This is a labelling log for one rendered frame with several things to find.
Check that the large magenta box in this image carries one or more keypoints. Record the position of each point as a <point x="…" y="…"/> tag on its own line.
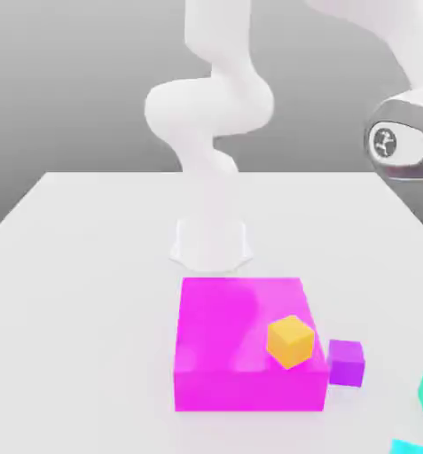
<point x="218" y="340"/>

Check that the small orange cube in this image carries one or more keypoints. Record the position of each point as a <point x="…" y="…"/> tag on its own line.
<point x="291" y="342"/>

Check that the small purple cube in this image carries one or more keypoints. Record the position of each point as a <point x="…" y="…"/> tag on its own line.
<point x="346" y="363"/>

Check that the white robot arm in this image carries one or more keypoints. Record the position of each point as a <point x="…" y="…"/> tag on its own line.
<point x="211" y="106"/>

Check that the small cyan cube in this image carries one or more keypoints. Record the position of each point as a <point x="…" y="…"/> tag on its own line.
<point x="415" y="447"/>

